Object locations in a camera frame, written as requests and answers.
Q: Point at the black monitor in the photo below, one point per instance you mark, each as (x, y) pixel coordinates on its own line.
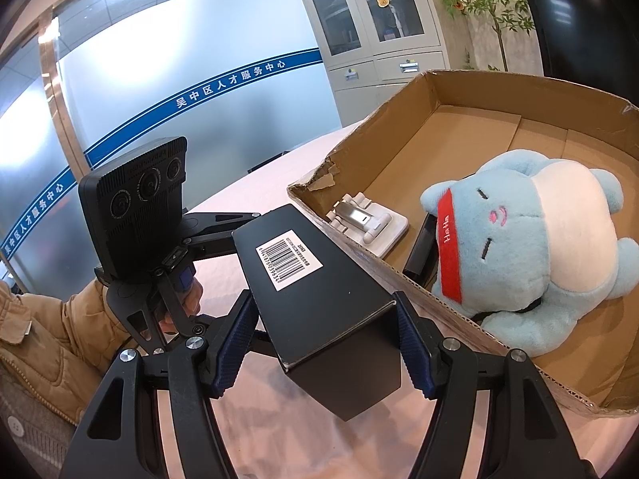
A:
(579, 25)

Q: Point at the brown cardboard box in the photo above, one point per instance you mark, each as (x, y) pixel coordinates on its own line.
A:
(479, 124)

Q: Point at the grey metal filing cabinet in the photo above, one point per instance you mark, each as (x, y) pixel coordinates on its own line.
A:
(349, 95)

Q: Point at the white phone stand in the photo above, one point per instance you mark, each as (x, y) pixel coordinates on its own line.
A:
(384, 224)

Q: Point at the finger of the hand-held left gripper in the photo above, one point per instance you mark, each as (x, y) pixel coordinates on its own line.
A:
(209, 244)
(125, 299)

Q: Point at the person's left forearm tan sleeve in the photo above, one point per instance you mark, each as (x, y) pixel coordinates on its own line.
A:
(55, 339)

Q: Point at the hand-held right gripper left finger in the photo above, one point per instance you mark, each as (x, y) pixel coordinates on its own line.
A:
(232, 354)

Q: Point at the person's left hand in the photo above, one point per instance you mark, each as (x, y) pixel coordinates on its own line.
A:
(193, 300)

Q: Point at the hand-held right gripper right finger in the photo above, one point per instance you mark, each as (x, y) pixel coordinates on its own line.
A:
(414, 349)

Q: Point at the black rectangular carton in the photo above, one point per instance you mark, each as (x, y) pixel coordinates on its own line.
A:
(319, 319)

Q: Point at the light blue plush toy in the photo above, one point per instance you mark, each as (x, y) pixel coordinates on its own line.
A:
(539, 239)

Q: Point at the person's grey knit sweater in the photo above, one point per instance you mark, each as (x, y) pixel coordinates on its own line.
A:
(30, 434)

